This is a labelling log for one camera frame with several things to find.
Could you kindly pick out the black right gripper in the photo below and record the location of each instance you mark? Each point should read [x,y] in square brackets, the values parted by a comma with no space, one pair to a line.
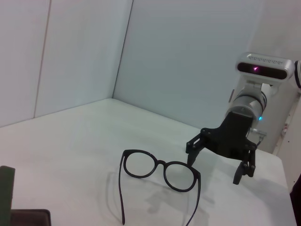
[235,134]

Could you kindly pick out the black round-frame glasses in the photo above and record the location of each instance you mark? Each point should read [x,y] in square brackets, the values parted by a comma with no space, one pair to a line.
[161,162]

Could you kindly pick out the green glasses case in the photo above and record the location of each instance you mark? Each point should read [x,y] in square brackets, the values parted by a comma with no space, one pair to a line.
[5,193]

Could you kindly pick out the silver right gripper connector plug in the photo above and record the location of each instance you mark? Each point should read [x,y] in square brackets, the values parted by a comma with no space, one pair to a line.
[259,133]

